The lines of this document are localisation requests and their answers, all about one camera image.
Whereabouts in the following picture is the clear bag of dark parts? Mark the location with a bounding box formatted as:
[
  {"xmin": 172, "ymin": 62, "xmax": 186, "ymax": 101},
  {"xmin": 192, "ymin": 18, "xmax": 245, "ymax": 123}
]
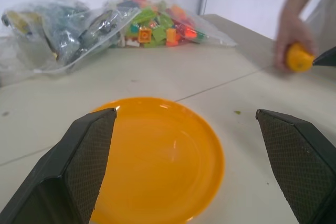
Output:
[{"xmin": 0, "ymin": 0, "xmax": 141, "ymax": 74}]

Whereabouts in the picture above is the clear bag of colourful bricks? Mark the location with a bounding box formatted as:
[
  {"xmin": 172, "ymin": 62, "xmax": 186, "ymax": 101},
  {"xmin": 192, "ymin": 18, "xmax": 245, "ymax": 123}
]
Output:
[{"xmin": 102, "ymin": 0, "xmax": 238, "ymax": 49}]

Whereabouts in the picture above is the person's bare hand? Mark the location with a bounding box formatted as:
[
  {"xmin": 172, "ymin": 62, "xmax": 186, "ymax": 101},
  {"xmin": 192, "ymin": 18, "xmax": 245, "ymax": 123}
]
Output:
[{"xmin": 274, "ymin": 3, "xmax": 320, "ymax": 69}]

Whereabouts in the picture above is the orange plastic plate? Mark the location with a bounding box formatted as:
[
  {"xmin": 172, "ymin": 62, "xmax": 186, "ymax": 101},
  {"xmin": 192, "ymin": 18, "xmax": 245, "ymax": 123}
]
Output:
[{"xmin": 88, "ymin": 97, "xmax": 226, "ymax": 222}]

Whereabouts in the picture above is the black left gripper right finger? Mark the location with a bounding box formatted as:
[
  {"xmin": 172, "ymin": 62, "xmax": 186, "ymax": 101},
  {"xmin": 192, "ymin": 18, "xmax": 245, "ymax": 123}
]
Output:
[{"xmin": 255, "ymin": 109, "xmax": 336, "ymax": 224}]

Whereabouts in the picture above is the orange fruit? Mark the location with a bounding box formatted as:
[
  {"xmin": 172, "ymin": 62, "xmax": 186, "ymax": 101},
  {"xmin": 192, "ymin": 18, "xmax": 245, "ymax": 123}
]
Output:
[{"xmin": 286, "ymin": 42, "xmax": 315, "ymax": 73}]

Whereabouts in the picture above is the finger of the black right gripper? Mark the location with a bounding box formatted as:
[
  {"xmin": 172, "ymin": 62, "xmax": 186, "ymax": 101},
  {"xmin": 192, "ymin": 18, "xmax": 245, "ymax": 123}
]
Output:
[{"xmin": 311, "ymin": 46, "xmax": 336, "ymax": 67}]

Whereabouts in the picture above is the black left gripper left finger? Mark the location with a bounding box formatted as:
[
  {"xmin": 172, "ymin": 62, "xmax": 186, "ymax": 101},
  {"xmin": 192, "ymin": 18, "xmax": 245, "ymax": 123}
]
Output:
[{"xmin": 0, "ymin": 108, "xmax": 117, "ymax": 224}]

